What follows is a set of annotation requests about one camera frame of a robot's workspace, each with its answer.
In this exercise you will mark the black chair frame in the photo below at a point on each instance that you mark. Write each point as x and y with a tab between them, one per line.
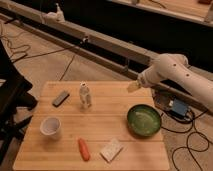
13	94

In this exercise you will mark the clear plastic bottle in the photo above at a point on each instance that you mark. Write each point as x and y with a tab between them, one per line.
85	96

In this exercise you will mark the white ceramic cup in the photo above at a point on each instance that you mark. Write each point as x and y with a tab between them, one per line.
50	127

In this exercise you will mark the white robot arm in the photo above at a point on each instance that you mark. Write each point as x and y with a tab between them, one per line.
174	67

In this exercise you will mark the metal rail beam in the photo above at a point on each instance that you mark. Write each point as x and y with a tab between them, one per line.
109	43

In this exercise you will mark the tan gripper tip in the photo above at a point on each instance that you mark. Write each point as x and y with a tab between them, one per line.
133	87

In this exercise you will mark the green bowl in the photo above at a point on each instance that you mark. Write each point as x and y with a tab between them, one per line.
143	120

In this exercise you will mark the orange carrot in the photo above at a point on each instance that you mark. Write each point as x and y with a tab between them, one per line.
83	149

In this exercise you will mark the white sponge block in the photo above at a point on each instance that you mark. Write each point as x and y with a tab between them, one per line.
111	149

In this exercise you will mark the blue electronic box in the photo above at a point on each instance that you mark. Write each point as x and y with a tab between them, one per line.
178	108

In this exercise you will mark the dark grey rectangular block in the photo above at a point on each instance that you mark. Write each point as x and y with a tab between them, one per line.
60	98

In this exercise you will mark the wooden table board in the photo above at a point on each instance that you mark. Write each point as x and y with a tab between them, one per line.
96	125

